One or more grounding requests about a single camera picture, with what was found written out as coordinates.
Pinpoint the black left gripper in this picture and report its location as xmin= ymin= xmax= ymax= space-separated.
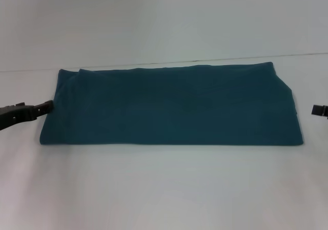
xmin=0 ymin=99 xmax=54 ymax=131

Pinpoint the teal t-shirt with FREE print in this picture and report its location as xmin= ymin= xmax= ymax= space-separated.
xmin=38 ymin=61 xmax=306 ymax=146

